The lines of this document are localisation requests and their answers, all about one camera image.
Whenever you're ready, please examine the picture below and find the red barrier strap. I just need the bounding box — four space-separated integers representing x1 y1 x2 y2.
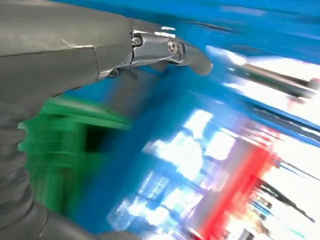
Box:
199 129 278 240

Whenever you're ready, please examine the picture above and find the blue metal shelf rack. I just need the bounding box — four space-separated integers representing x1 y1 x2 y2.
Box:
50 0 320 240

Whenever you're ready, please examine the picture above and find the green plastic crate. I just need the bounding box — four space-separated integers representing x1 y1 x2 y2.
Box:
17 96 134 217

